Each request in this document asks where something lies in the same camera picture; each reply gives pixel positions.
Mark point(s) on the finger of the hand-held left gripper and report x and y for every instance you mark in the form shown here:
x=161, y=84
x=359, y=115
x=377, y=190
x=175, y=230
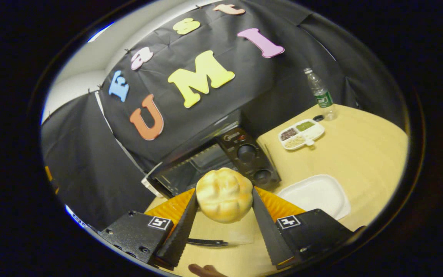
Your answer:
x=48, y=174

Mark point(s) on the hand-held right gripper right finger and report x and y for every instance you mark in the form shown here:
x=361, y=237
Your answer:
x=271, y=234

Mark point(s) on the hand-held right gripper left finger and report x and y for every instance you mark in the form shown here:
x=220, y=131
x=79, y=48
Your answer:
x=179, y=234

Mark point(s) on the golden bread bun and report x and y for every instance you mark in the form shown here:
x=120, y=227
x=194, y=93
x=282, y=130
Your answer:
x=224, y=196

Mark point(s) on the black electric oven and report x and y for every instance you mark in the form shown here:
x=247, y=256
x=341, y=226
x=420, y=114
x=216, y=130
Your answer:
x=244, y=154

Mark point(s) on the black backdrop cloth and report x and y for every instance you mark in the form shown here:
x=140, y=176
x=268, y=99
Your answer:
x=90, y=161

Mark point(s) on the white toaster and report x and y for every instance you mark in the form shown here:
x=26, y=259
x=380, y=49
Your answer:
x=149, y=185

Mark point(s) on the white square plate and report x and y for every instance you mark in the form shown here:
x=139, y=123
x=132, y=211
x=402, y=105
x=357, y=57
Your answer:
x=317, y=194

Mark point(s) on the white divided snack dish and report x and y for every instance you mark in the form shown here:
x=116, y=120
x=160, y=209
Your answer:
x=302, y=134

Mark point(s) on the small dark bottle cap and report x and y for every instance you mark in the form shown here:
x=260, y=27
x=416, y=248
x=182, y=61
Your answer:
x=318, y=118

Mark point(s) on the clear plastic water bottle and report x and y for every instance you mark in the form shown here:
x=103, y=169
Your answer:
x=321, y=96

